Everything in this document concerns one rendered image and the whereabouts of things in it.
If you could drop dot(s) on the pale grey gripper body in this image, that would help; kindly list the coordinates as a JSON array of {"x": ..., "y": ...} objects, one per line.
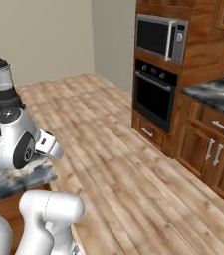
[{"x": 55, "y": 150}]

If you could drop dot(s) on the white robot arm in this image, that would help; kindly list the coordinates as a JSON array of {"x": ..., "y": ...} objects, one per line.
[{"x": 10, "y": 142}]

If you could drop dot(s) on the black blender with clear jar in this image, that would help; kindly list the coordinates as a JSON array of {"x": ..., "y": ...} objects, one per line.
[{"x": 7, "y": 98}]

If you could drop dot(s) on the wooden island cabinet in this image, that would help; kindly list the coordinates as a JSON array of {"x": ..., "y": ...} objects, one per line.
[{"x": 6, "y": 206}]

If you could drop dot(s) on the black built-in oven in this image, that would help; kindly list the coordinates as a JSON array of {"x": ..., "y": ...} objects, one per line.
[{"x": 153, "y": 96}]

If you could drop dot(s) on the wooden base cupboard run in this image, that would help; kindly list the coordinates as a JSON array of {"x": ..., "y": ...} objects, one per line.
[{"x": 196, "y": 146}]

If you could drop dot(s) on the silver microwave oven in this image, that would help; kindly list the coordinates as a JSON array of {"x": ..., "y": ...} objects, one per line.
[{"x": 153, "y": 36}]

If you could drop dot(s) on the tall wooden oven cabinet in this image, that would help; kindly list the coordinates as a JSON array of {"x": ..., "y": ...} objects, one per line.
[{"x": 206, "y": 50}]

